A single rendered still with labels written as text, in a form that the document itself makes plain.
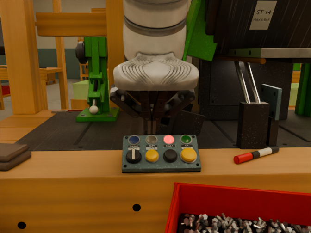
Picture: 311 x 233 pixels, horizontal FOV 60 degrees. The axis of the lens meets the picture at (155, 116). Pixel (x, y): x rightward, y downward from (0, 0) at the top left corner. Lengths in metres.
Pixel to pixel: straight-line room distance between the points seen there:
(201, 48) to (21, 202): 0.53
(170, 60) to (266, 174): 0.34
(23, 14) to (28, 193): 0.75
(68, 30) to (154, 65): 0.92
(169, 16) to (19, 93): 0.95
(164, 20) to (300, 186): 0.43
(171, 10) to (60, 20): 0.95
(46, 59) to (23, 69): 11.33
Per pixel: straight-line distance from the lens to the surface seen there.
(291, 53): 0.59
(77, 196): 0.54
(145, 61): 0.30
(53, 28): 1.21
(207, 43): 0.72
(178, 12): 0.29
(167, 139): 0.54
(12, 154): 0.61
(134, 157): 0.51
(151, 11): 0.28
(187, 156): 0.51
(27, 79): 1.16
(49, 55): 12.39
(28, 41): 1.16
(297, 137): 0.81
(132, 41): 0.31
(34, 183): 0.55
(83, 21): 1.18
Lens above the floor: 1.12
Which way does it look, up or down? 14 degrees down
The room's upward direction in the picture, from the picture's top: straight up
